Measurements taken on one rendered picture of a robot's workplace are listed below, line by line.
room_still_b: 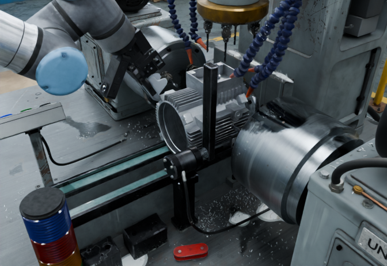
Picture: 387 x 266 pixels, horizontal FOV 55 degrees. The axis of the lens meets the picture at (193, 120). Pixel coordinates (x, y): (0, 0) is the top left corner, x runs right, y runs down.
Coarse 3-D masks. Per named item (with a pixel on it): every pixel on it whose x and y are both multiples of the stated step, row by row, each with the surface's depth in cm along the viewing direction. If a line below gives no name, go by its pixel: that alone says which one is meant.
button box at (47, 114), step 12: (36, 108) 97; (48, 108) 98; (60, 108) 100; (0, 120) 93; (12, 120) 94; (24, 120) 95; (36, 120) 97; (48, 120) 98; (60, 120) 100; (0, 132) 93; (12, 132) 94
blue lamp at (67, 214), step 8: (64, 208) 51; (56, 216) 50; (64, 216) 52; (32, 224) 49; (40, 224) 49; (48, 224) 50; (56, 224) 51; (64, 224) 52; (32, 232) 51; (40, 232) 50; (48, 232) 50; (56, 232) 51; (64, 232) 53; (32, 240) 52; (40, 240) 51; (48, 240) 51
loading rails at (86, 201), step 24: (96, 168) 101; (120, 168) 102; (144, 168) 106; (216, 168) 109; (72, 192) 95; (96, 192) 100; (120, 192) 94; (144, 192) 96; (168, 192) 101; (72, 216) 86; (96, 216) 90; (120, 216) 95; (144, 216) 100; (96, 240) 94
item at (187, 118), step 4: (160, 96) 101; (240, 96) 101; (244, 96) 102; (160, 100) 102; (240, 100) 101; (244, 100) 101; (240, 104) 102; (184, 116) 93; (188, 116) 93; (184, 120) 93; (188, 120) 93; (192, 120) 93; (184, 124) 94; (160, 132) 109; (160, 136) 110
